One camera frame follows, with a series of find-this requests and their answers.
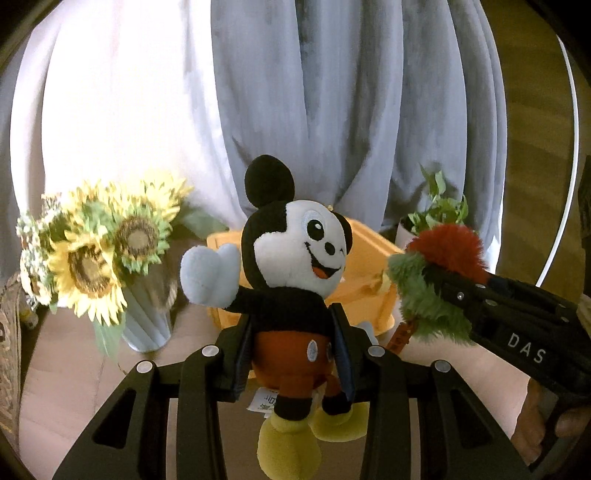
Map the person's right hand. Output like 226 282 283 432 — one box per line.
510 381 591 463

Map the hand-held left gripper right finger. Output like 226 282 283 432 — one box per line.
329 302 532 480

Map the orange plastic crate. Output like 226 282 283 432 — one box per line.
205 217 404 340

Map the black and white mouse plush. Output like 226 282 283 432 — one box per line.
180 155 378 480

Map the grey ribbed vase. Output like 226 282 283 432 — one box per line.
120 267 179 354

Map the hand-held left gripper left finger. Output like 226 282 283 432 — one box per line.
51 318 254 480

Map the sunflower bouquet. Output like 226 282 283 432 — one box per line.
16 170 230 361

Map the beige curtain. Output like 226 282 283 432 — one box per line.
8 0 251 278

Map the red and green fuzzy plush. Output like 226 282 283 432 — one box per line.
386 224 491 354

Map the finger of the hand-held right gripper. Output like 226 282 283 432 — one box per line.
433 270 495 334

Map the grey curtain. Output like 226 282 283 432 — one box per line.
209 0 509 269

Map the green leafy plant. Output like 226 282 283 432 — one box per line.
405 163 470 237

